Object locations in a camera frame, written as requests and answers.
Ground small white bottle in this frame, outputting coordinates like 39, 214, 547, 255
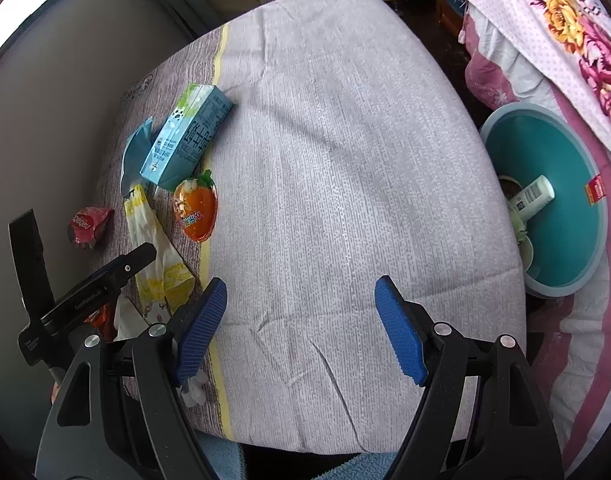
507, 175, 556, 223

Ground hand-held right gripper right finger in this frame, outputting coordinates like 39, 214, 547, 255
374, 275, 565, 480

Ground white tissue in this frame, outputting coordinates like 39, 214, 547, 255
112, 294, 207, 407

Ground pink floral blanket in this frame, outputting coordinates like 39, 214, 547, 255
424, 0, 611, 141

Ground grey covered mattress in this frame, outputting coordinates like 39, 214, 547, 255
98, 0, 529, 453

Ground orange carrot-shaped candy pack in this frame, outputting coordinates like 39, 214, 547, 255
172, 170, 218, 243

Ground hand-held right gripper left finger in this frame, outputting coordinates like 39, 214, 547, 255
38, 277, 228, 480

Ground yellow white paper wrapper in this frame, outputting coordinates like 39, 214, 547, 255
124, 184, 196, 313

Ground teal plastic bin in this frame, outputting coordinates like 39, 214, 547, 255
478, 104, 609, 300

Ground wooden bed frame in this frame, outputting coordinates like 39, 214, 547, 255
435, 0, 469, 36

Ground blue fleece cloth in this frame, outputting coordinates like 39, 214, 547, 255
198, 435, 401, 480

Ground blue torn wrapper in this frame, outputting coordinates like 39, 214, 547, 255
121, 117, 158, 196

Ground red orange wrapper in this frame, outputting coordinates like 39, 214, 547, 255
82, 302, 117, 341

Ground light blue milk carton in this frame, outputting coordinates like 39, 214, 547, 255
139, 83, 235, 192

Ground grey padded headboard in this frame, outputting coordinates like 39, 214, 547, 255
0, 0, 211, 411

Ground pink white quilt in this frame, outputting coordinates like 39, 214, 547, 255
458, 10, 611, 480

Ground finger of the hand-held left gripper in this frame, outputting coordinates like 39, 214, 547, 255
39, 241, 157, 329
8, 208, 57, 328

